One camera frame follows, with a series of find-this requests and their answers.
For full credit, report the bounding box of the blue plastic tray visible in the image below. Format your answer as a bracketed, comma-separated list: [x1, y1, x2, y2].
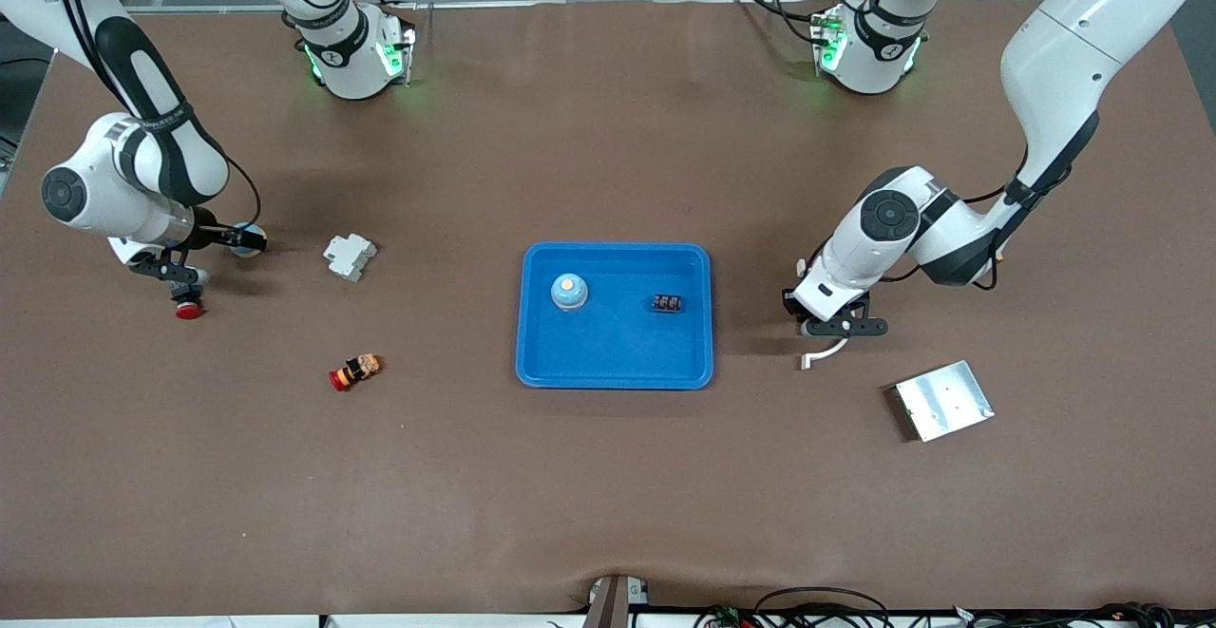
[515, 241, 715, 391]

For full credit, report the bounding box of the white curved plastic piece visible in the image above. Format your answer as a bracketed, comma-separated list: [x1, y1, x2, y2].
[801, 335, 851, 371]

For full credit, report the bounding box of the white circuit breaker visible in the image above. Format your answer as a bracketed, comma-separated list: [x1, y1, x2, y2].
[322, 233, 379, 283]

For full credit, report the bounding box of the silver metal plate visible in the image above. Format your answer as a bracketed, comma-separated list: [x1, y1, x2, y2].
[891, 360, 996, 443]

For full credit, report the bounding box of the red yellow emergency stop button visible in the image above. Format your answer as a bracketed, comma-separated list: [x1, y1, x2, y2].
[329, 353, 384, 393]

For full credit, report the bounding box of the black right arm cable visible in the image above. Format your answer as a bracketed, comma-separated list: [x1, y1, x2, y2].
[223, 155, 263, 230]

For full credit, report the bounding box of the black cable loop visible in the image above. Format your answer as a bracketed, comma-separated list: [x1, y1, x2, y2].
[692, 586, 894, 628]

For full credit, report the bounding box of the grey table edge bracket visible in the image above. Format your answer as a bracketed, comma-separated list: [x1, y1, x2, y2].
[581, 574, 651, 628]

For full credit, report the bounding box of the black cable bundle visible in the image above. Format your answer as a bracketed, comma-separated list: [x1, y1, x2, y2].
[955, 601, 1184, 628]

